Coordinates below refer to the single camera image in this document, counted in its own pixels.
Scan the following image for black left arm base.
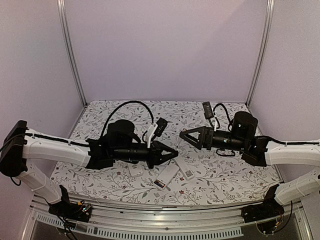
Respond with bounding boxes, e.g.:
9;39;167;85
48;185;93;223

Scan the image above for white remote with logo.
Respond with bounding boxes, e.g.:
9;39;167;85
128;164;144;178

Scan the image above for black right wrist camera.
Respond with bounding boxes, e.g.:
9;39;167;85
202;101;214;120

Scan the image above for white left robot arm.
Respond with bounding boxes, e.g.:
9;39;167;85
0;118;179;217

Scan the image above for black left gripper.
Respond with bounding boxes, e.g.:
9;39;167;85
112;141;179;170

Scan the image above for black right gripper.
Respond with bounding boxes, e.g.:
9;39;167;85
180;125;247;152

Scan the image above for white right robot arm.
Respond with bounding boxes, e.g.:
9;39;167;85
179;111;320;218

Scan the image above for white remote with QR label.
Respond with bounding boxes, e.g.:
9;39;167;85
174;157;195;181

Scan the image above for white remote control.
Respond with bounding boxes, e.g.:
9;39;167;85
153;164;180;190

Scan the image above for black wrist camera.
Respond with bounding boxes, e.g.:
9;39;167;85
154;117;168;137
202;101;214;120

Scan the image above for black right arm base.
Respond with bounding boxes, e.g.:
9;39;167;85
241;184;285;223

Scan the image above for aluminium back left frame post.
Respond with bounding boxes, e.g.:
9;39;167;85
56;0;88;108

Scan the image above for aluminium front rail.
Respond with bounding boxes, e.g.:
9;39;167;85
21;194;315;240

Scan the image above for aluminium frame post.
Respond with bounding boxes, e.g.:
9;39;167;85
56;0;88;108
245;0;275;109

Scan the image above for aluminium back right frame post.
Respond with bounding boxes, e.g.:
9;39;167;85
245;0;275;109

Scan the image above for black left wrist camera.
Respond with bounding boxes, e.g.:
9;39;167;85
154;117;168;137

